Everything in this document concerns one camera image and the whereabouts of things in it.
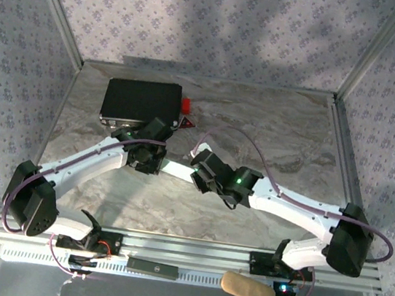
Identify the light blue paper box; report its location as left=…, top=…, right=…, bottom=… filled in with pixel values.
left=157, top=157, right=200, bottom=184

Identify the tan oblong sponge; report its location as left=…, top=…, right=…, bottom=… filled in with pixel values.
left=219, top=270, right=279, bottom=296

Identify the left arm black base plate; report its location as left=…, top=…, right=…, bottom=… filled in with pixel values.
left=54, top=223, right=125, bottom=258

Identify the circuit board with blue light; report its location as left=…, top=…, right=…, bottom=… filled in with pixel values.
left=270, top=279, right=300, bottom=296

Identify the aluminium corner post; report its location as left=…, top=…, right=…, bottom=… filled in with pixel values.
left=10, top=0, right=94, bottom=70
left=332, top=0, right=395, bottom=110

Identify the black hard case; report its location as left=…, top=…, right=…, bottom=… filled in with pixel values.
left=97, top=73, right=187, bottom=137

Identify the black cable connector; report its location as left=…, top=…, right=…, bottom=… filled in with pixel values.
left=68, top=253, right=99, bottom=269

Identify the red cube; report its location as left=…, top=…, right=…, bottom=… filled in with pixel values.
left=179, top=96, right=193, bottom=115

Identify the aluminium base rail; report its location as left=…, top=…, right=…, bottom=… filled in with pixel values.
left=0, top=210, right=386, bottom=296

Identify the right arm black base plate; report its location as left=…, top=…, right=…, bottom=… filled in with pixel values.
left=246, top=250, right=317, bottom=284

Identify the black rectangular device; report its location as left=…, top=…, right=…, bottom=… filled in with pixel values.
left=125, top=255, right=181, bottom=282

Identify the aluminium side rail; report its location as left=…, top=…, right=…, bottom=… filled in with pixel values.
left=309, top=95, right=391, bottom=263

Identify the black red triangular tag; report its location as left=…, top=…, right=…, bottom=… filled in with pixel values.
left=177, top=114, right=196, bottom=131

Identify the white slotted cable duct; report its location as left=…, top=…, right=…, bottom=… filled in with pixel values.
left=0, top=241, right=294, bottom=296

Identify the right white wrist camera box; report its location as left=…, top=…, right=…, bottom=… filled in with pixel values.
left=187, top=139, right=214, bottom=162

